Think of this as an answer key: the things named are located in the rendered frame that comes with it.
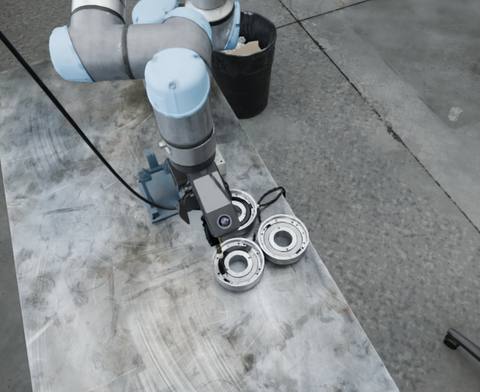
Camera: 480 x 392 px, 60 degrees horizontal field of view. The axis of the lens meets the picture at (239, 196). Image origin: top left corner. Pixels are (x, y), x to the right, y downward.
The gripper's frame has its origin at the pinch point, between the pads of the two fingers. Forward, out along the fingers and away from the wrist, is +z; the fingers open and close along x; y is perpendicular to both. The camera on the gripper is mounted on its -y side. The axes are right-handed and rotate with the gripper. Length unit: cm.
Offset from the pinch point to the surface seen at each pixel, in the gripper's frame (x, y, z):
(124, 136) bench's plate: 8.9, 41.3, 13.2
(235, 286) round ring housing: -0.6, -9.6, 9.3
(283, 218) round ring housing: -16.3, 0.5, 10.1
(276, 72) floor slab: -83, 129, 94
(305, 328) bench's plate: -9.9, -21.5, 13.1
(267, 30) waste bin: -71, 118, 56
